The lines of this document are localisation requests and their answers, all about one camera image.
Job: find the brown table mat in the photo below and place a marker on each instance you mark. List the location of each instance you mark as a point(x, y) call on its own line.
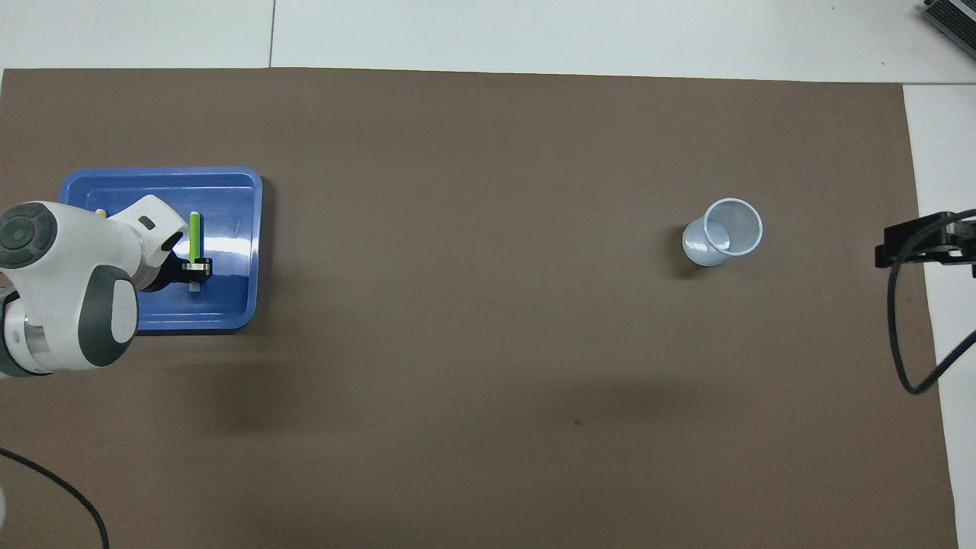
point(457, 152)

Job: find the blue plastic tray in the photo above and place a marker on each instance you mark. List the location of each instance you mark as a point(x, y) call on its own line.
point(229, 297)

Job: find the translucent white plastic cup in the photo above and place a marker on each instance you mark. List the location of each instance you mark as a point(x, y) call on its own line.
point(698, 248)

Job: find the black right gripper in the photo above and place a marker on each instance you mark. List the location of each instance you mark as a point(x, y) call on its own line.
point(964, 238)

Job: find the green pen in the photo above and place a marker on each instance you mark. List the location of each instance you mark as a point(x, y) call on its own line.
point(196, 236)

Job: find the grey finned device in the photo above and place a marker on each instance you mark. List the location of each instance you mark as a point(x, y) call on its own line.
point(957, 19)

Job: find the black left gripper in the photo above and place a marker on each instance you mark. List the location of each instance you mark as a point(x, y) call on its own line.
point(168, 273)

